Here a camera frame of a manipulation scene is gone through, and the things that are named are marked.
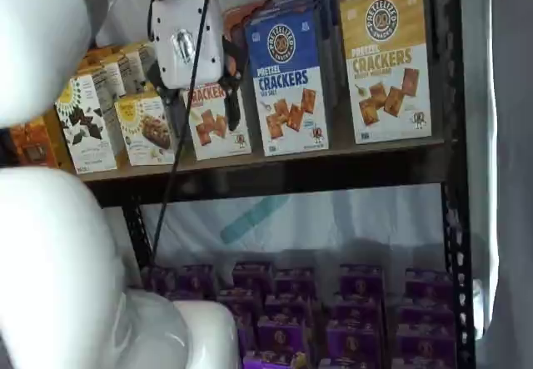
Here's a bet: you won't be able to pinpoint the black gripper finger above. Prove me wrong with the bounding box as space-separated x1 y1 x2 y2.
218 33 247 132
144 58 187 139

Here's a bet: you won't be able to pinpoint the black metal shelf rack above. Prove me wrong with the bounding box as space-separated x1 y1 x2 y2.
81 0 478 369

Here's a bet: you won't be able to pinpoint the purple snack box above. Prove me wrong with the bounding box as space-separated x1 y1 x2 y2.
405 267 454 302
317 357 389 369
263 295 314 321
148 266 181 295
232 262 272 292
273 267 316 298
390 355 458 369
338 263 385 302
257 316 312 352
394 326 458 361
177 263 217 300
398 301 456 332
217 288 264 327
331 299 385 327
326 322 387 361
242 349 310 369

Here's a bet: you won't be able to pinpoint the wooden shelf board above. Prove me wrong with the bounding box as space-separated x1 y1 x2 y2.
81 135 446 185

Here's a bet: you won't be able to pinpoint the orange white pretzel crackers box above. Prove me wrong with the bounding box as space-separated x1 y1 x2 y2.
237 0 276 23
182 6 253 162

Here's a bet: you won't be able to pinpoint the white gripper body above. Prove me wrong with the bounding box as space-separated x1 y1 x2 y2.
150 0 227 92

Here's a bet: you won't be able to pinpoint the black cable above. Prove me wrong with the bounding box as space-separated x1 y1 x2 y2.
137 0 259 272

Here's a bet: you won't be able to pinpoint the blue white pretzel crackers box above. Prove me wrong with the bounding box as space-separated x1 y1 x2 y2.
244 9 331 157
314 0 339 103
281 0 335 110

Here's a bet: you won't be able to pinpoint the yellow white pretzel crackers box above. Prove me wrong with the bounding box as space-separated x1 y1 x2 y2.
339 0 433 145

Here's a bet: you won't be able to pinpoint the orange brown snack box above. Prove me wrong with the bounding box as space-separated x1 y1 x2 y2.
7 110 76 170

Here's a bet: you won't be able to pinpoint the white plastic sheet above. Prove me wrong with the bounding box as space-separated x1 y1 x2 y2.
89 0 533 369

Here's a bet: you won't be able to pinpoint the yellow white cookie bar box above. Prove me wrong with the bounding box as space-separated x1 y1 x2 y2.
113 92 177 167

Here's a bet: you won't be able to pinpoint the white box dark cookies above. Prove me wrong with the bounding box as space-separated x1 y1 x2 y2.
55 74 118 175

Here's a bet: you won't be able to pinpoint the teal tape strip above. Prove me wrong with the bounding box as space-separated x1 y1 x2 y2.
219 196 285 245

